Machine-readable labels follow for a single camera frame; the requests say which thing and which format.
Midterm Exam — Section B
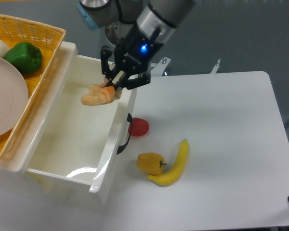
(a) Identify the white upper drawer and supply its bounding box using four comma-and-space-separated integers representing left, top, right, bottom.
27, 55, 136, 194

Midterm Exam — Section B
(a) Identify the green bell pepper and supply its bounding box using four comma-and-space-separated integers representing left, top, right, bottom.
4, 42, 42, 74

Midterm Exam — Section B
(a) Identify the pink round plate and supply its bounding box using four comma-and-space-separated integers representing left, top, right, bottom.
0, 58, 28, 135

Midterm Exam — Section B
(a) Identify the black drawer handle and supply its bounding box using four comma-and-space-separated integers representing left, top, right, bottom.
117, 113, 133, 155

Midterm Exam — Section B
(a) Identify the triangle toasted bread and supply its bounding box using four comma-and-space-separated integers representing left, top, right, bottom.
80, 83, 122, 106

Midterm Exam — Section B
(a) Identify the red bell pepper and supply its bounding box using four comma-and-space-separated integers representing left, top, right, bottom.
128, 117, 149, 137

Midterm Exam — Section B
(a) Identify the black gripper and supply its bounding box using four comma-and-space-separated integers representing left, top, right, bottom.
101, 24, 163, 90

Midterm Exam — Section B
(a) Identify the white drawer cabinet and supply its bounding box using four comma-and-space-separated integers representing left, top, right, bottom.
0, 42, 136, 205

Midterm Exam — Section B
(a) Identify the yellow bell pepper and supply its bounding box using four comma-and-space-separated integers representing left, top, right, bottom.
136, 153, 167, 176

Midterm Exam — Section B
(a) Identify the yellow banana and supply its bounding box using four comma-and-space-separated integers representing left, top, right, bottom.
147, 139, 189, 187

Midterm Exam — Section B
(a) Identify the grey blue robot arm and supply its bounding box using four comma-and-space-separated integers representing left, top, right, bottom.
77, 0, 197, 90

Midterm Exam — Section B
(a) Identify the yellow woven basket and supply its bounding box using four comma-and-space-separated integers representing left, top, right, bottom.
0, 14, 66, 161

